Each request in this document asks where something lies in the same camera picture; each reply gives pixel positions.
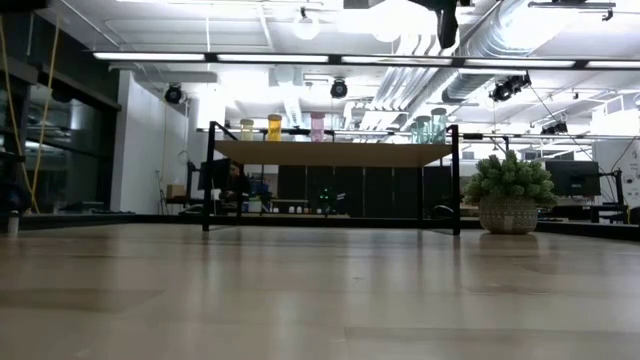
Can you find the green plant in woven pot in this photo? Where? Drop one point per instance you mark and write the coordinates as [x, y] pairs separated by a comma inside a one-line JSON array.
[[507, 182]]

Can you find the pink medicine bottle white cap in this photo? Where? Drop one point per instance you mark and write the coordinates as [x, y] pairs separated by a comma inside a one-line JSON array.
[[317, 127]]

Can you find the silver ventilation duct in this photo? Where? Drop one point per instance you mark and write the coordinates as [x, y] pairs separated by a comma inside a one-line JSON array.
[[465, 85]]

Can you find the dark cabinet row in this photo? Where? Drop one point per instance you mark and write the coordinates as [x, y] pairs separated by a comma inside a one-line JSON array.
[[380, 192]]

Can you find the black computer monitor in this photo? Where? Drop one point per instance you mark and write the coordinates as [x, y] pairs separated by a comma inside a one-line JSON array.
[[572, 177], [222, 175]]

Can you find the black hanging camera cluster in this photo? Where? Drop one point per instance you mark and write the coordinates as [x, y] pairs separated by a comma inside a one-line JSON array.
[[502, 91], [555, 128]]

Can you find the pale yellow medicine bottle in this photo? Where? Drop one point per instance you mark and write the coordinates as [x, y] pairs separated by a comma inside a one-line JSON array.
[[246, 131]]

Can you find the amber medicine bottle white cap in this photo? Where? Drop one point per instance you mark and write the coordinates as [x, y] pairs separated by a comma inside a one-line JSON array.
[[274, 129]]

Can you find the cardboard box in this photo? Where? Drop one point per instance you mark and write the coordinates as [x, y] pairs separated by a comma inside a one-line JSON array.
[[176, 191]]

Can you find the wooden shelf black metal frame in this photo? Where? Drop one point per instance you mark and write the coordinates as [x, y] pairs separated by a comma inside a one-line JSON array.
[[330, 153]]

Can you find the person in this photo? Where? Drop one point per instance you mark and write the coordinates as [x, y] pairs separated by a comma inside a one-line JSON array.
[[235, 182]]

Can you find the small white cylinder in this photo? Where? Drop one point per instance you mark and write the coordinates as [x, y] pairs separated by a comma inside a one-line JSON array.
[[13, 225]]

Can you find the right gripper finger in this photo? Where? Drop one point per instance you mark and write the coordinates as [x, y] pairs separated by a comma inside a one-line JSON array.
[[448, 27]]

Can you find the black beam with light strips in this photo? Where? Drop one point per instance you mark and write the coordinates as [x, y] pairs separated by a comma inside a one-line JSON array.
[[272, 58]]

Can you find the black aluminium rig frame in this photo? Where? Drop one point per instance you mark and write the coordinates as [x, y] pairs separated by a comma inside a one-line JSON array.
[[150, 219]]

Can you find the white globe ceiling lamp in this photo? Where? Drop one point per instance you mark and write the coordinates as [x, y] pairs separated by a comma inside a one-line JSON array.
[[306, 29]]

